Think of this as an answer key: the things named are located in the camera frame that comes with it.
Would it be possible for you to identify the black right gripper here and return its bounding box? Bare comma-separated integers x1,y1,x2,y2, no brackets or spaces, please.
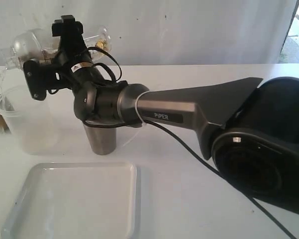
46,15,94,90

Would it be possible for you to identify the clear measuring shaker cup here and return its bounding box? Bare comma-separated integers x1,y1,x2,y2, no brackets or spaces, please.
42,25,111,59

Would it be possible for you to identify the pile of coins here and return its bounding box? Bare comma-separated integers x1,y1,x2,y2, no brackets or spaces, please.
42,38,111,62

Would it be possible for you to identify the clear dome lid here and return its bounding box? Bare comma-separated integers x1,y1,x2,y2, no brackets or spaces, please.
0,28,57,70

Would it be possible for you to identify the stainless steel tumbler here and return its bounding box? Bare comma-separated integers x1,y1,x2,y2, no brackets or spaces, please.
84,125,116,155

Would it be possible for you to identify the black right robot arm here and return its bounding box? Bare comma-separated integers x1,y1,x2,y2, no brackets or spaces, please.
51,15,299,214

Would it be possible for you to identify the translucent plastic container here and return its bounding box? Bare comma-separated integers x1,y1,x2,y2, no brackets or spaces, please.
0,85,58,154

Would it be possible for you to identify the white rectangular tray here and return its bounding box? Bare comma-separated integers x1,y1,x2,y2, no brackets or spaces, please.
0,162,138,239

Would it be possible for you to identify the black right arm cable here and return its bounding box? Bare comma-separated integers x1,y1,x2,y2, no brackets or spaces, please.
84,46,297,239

